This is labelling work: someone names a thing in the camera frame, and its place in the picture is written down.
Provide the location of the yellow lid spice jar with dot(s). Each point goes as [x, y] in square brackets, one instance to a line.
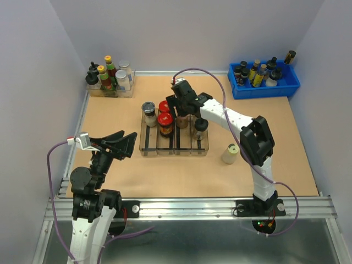
[230, 154]

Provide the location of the red lid sauce jar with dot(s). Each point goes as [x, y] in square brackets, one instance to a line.
[163, 107]
[165, 123]

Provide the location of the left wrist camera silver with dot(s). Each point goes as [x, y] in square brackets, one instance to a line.
[81, 141]

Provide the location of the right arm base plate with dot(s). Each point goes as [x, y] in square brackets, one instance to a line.
[247, 210]

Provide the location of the chili sauce bottle back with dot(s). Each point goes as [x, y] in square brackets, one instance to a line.
[111, 69]

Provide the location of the clear corner storage box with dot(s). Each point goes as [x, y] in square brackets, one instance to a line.
[104, 93]

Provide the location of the black knob bottle front left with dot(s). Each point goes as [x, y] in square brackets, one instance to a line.
[92, 81]

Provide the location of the black knob lid bottle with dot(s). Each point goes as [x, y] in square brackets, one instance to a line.
[200, 128]

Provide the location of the clear bin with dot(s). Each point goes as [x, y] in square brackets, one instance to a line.
[198, 147]
[148, 139]
[165, 146]
[182, 140]

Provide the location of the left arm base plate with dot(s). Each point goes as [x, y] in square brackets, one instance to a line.
[131, 207]

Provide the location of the white powder jar black lid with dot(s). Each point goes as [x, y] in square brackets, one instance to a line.
[149, 111]

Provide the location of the red lid sauce jar back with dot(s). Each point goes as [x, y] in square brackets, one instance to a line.
[163, 107]

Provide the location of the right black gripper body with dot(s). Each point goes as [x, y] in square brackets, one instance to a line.
[172, 101]

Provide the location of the pink lid spice jar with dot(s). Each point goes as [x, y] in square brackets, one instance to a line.
[182, 122]

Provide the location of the silver lid jar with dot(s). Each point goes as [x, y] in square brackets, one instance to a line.
[122, 81]
[125, 65]

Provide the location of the silver lid jar front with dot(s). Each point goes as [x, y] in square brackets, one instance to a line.
[122, 81]

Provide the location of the black knob bottle back left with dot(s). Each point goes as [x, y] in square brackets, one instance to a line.
[93, 68]

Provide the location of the yellow label bottle in bin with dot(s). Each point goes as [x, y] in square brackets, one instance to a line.
[256, 73]

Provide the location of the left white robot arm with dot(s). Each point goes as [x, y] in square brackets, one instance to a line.
[93, 206]

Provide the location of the chili sauce bottle front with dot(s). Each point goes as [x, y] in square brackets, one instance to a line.
[105, 79]

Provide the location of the dark bottle behind blue bin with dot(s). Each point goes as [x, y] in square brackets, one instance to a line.
[289, 57]

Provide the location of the blue plastic bin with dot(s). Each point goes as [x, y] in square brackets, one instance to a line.
[287, 85]

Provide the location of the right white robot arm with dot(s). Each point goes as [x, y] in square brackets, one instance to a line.
[255, 138]

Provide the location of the black knob bottle in bin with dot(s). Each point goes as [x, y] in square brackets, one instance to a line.
[273, 73]

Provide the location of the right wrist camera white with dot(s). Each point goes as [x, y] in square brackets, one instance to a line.
[175, 81]

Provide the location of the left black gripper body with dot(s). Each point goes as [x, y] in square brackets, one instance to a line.
[105, 156]

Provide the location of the silver lid jar back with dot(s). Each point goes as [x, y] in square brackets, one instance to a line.
[125, 65]

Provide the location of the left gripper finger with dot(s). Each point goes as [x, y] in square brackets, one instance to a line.
[109, 140]
[126, 145]

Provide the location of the red lid sauce jar front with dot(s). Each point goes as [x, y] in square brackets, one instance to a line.
[165, 123]

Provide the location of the aluminium rail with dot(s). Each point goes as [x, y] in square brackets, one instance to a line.
[201, 209]

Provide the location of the chili sauce bottle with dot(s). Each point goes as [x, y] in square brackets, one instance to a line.
[105, 79]
[111, 69]

